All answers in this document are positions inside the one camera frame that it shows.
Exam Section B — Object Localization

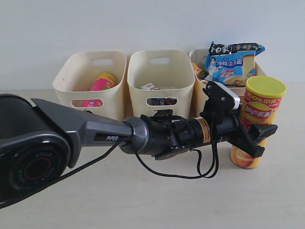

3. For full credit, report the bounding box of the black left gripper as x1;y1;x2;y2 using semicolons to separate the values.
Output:
190;115;278;158

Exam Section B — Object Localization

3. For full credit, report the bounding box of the yellow Lays chips can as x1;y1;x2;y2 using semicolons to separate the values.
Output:
230;75;286;169

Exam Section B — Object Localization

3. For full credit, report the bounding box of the blue instant noodle packet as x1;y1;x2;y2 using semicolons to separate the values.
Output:
202;42;265;87

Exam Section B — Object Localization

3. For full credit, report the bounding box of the orange instant noodle packet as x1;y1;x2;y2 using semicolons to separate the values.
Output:
192;62;209;84

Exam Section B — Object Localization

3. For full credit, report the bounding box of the purple drink carton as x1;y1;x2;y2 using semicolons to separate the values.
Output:
147;97;177;106

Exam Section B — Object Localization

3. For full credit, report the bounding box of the pink Lays chips can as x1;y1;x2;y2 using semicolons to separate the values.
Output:
81;73;117;107

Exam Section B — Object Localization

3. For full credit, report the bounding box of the white blue milk carton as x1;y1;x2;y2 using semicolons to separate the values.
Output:
140;83;159;91

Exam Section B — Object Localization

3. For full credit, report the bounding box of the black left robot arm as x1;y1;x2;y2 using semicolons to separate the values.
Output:
0;94;277;208

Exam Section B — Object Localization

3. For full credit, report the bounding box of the cream right plastic bin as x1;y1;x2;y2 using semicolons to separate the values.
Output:
189;48;269;117

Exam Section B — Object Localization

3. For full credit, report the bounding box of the cream plastic bin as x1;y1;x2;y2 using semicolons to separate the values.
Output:
189;48;269;117
53;51;127;120
127;50;195;118

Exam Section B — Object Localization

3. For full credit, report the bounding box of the cream middle plastic bin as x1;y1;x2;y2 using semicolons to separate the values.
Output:
127;50;195;118

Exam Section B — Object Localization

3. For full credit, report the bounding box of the cream left plastic bin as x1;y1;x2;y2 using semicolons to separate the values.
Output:
53;51;127;120

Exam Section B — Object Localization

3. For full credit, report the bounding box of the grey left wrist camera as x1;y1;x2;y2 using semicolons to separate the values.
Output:
200;81;241;116

